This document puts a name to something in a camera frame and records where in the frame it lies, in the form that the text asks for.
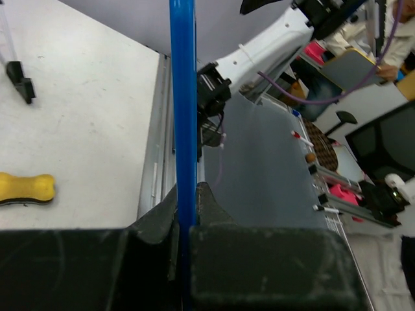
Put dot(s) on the pink box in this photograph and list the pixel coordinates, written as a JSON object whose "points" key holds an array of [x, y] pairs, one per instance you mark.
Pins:
{"points": [[315, 51]]}

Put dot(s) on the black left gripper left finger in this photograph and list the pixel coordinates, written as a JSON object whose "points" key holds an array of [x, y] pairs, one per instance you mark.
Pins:
{"points": [[131, 268]]}

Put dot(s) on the red capped marker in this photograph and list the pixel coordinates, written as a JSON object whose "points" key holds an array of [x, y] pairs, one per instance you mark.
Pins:
{"points": [[301, 138]]}

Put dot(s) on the grey yellow edged tablet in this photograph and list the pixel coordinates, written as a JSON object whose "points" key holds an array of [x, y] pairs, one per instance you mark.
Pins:
{"points": [[348, 70]]}

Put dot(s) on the yellow whiteboard eraser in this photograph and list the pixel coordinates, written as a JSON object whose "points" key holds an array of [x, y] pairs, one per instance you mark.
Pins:
{"points": [[38, 189]]}

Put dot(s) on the blue framed whiteboard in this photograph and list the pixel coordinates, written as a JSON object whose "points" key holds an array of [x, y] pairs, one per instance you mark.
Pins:
{"points": [[183, 57]]}

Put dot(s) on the black capped marker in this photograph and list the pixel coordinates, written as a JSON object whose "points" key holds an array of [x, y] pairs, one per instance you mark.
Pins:
{"points": [[326, 209]]}

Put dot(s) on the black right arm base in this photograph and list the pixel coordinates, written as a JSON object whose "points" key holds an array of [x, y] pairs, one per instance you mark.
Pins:
{"points": [[210, 103]]}

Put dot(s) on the aluminium table frame rail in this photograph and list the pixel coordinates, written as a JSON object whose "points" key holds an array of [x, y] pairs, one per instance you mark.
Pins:
{"points": [[158, 175]]}

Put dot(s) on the wire whiteboard stand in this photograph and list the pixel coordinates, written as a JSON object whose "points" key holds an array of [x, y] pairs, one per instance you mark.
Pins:
{"points": [[13, 67]]}

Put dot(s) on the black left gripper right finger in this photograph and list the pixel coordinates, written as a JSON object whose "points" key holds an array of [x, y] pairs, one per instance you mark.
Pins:
{"points": [[253, 268]]}

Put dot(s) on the person in white shirt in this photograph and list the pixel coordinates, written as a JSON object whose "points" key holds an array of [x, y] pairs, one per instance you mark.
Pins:
{"points": [[398, 43]]}

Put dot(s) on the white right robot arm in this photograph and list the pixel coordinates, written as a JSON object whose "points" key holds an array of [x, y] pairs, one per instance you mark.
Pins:
{"points": [[276, 46]]}

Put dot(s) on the black mesh office chair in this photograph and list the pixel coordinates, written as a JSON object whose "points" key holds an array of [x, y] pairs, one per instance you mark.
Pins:
{"points": [[385, 145]]}

